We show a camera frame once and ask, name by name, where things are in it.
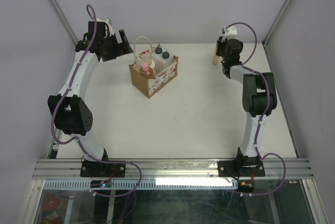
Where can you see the slotted cable duct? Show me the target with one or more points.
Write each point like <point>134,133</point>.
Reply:
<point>157,183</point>

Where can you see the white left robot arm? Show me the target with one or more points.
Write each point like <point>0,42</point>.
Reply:
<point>72,119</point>

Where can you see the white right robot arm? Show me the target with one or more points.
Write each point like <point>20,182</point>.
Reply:
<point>258,99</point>

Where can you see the white bottle black cap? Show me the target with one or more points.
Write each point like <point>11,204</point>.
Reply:
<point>157,54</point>
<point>165,60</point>

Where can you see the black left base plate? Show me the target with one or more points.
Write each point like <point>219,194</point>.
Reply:
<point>98,169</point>

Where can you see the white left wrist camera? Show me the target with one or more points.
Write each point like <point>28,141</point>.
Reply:
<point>106,27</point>

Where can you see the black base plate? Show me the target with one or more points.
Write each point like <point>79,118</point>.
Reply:
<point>98,169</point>
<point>231,168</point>

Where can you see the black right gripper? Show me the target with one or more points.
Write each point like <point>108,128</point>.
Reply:
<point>219,43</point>

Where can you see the orange bottle pink cap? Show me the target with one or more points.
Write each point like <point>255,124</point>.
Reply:
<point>145,69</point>

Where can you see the aluminium front rail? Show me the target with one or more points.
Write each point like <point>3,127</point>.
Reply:
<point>57,169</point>

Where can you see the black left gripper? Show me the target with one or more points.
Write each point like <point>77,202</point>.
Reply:
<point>121,48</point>

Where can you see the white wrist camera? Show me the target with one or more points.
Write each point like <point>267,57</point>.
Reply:
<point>229,31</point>
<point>106,27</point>

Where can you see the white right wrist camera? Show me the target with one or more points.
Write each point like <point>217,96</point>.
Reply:
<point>229,31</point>

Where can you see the cream round bottle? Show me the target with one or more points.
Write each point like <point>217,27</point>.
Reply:
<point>152,66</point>

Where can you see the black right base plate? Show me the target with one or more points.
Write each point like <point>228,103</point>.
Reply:
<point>231,168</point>

